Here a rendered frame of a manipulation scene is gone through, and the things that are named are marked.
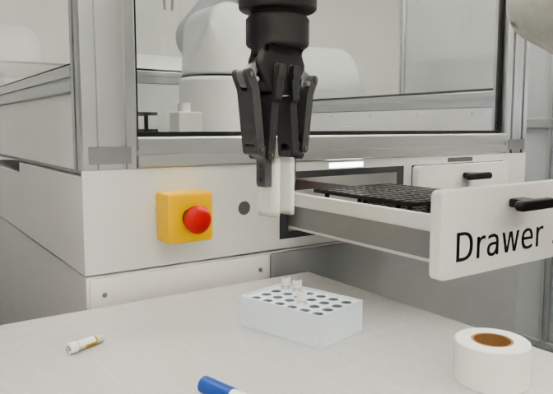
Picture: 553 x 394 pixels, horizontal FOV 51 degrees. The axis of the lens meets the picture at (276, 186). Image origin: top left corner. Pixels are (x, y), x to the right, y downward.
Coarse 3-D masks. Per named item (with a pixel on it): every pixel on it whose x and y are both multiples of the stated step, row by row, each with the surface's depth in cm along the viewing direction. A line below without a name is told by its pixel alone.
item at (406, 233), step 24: (312, 192) 103; (288, 216) 98; (312, 216) 93; (336, 216) 88; (360, 216) 84; (384, 216) 80; (408, 216) 76; (360, 240) 84; (384, 240) 80; (408, 240) 76
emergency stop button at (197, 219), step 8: (192, 208) 81; (200, 208) 81; (184, 216) 81; (192, 216) 80; (200, 216) 81; (208, 216) 82; (184, 224) 81; (192, 224) 80; (200, 224) 81; (208, 224) 82; (192, 232) 81; (200, 232) 82
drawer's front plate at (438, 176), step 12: (420, 168) 113; (432, 168) 115; (444, 168) 117; (456, 168) 119; (468, 168) 122; (480, 168) 124; (492, 168) 126; (504, 168) 129; (420, 180) 114; (432, 180) 116; (444, 180) 118; (456, 180) 120; (468, 180) 122; (480, 180) 124; (492, 180) 127; (504, 180) 129
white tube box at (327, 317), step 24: (264, 288) 75; (240, 312) 72; (264, 312) 69; (288, 312) 67; (312, 312) 66; (336, 312) 66; (360, 312) 70; (288, 336) 67; (312, 336) 65; (336, 336) 66
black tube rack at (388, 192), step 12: (324, 192) 97; (336, 192) 94; (348, 192) 93; (360, 192) 93; (372, 192) 93; (384, 192) 93; (396, 192) 93; (408, 192) 93; (420, 192) 93; (372, 204) 101; (384, 204) 101; (396, 204) 83
